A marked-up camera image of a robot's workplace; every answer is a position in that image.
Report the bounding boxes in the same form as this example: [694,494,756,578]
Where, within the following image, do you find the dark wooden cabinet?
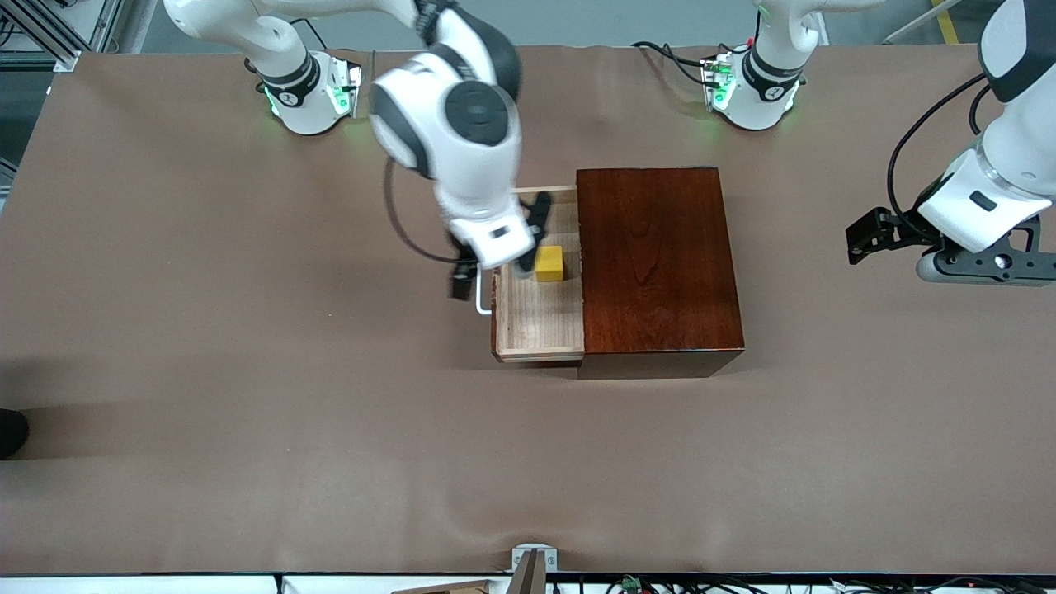
[575,167,747,380]

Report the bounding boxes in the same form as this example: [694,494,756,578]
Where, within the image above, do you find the silver metal clamp bracket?
[511,544,559,573]

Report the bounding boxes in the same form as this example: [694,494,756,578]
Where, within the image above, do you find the black round object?
[0,408,31,460]

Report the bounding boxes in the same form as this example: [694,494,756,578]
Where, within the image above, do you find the aluminium frame profile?
[0,0,125,73]

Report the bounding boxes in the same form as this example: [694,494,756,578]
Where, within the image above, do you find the thin black base cable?
[290,15,332,52]

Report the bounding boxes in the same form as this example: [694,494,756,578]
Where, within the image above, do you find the brown table cloth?
[0,45,1056,576]

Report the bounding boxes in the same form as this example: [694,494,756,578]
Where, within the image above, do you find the grey mounting post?
[505,551,548,594]

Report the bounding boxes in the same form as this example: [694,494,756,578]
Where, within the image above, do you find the black base cables with red plug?
[631,35,758,88]

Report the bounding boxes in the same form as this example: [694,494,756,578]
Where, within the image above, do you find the wooden drawer with white handle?
[475,186,587,365]

